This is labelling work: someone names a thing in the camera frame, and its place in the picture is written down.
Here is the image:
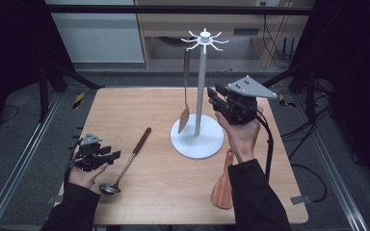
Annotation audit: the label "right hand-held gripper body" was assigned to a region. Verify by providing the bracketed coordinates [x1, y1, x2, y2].
[223, 75, 278, 126]

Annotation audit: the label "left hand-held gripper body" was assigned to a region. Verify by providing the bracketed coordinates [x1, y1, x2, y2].
[73, 132, 114, 172]

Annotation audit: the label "white utensil rack stand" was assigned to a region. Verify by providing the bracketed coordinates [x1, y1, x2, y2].
[170, 28, 230, 160]

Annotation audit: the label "steel ladle with brown handle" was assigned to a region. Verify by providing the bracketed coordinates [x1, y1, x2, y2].
[99, 127, 152, 195]

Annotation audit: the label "steel spatula turner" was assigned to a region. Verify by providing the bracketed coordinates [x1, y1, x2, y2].
[177, 41, 192, 135]

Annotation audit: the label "wooden rice paddle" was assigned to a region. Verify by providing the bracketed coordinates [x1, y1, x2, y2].
[210, 147, 235, 210]

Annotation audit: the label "person's left hand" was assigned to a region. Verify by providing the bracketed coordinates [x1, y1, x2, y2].
[68, 163, 110, 190]

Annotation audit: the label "person's right hand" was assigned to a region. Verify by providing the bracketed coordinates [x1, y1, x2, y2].
[215, 107, 264, 165]

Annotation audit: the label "yellow and black tape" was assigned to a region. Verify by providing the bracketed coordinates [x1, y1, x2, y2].
[277, 93, 297, 109]
[72, 92, 86, 110]

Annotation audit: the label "grey tape piece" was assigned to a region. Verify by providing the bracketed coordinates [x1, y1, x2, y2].
[290, 194, 312, 205]
[46, 195, 64, 205]

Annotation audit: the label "black metal stand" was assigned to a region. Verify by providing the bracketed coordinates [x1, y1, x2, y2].
[253, 62, 319, 123]
[38, 62, 105, 123]

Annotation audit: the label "light wooden desk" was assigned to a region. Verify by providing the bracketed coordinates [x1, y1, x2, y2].
[134, 0, 316, 69]

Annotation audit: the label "white cabinet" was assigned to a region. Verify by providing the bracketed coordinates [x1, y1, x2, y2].
[43, 0, 145, 64]

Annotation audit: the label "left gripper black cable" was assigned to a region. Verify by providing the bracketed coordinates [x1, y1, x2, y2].
[63, 139, 84, 191]

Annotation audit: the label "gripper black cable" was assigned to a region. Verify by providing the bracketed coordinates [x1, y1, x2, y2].
[63, 139, 84, 191]
[255, 114, 329, 204]

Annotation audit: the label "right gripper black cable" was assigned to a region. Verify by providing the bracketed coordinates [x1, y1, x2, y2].
[255, 114, 329, 204]

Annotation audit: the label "black floor cables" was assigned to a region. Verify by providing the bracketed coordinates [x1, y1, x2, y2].
[280, 80, 335, 155]

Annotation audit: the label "black desk cables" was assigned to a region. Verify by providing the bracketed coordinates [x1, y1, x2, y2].
[262, 13, 295, 68]

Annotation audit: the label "aluminium floor rail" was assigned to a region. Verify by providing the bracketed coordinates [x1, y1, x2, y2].
[293, 95, 369, 231]
[0, 92, 64, 231]

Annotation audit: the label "black frame bar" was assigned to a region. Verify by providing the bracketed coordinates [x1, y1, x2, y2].
[42, 4, 314, 16]

